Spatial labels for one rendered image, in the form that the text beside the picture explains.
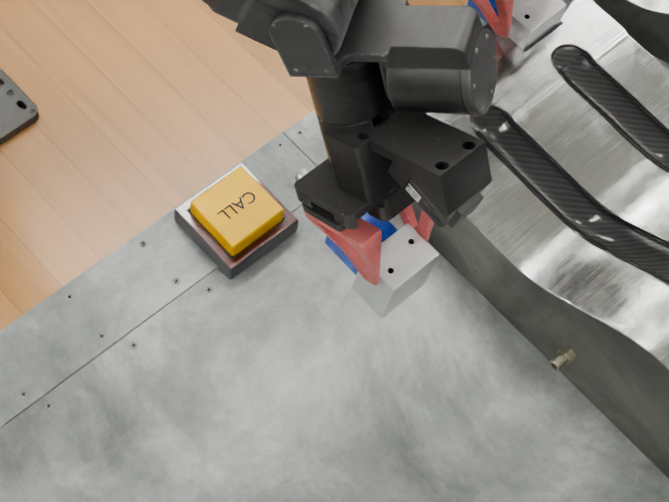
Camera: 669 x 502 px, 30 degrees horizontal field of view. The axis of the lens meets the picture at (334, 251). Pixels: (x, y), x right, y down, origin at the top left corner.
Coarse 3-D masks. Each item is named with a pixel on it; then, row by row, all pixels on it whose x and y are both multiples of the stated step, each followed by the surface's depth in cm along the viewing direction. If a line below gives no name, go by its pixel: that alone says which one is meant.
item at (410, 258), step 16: (384, 224) 99; (384, 240) 97; (400, 240) 97; (416, 240) 97; (384, 256) 96; (400, 256) 96; (416, 256) 96; (432, 256) 97; (352, 272) 99; (384, 272) 95; (400, 272) 96; (416, 272) 96; (352, 288) 100; (368, 288) 98; (384, 288) 96; (400, 288) 96; (416, 288) 100; (368, 304) 100; (384, 304) 97
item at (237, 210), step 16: (240, 176) 112; (208, 192) 111; (224, 192) 111; (240, 192) 111; (256, 192) 111; (192, 208) 111; (208, 208) 110; (224, 208) 110; (240, 208) 110; (256, 208) 111; (272, 208) 111; (208, 224) 110; (224, 224) 110; (240, 224) 110; (256, 224) 110; (272, 224) 111; (224, 240) 109; (240, 240) 109
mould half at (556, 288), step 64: (576, 0) 118; (512, 64) 114; (640, 64) 116; (576, 128) 112; (512, 192) 108; (640, 192) 109; (448, 256) 113; (512, 256) 106; (576, 256) 105; (512, 320) 111; (576, 320) 103; (640, 320) 99; (576, 384) 109; (640, 384) 101; (640, 448) 107
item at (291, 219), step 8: (232, 168) 114; (224, 176) 114; (200, 192) 113; (176, 208) 112; (184, 208) 112; (184, 216) 111; (288, 216) 112; (192, 224) 111; (280, 224) 112; (288, 224) 112; (200, 232) 111; (272, 232) 111; (280, 232) 112; (208, 240) 110; (264, 240) 111; (216, 248) 110; (248, 248) 110; (256, 248) 111; (224, 256) 110; (240, 256) 110; (248, 256) 110; (232, 264) 110
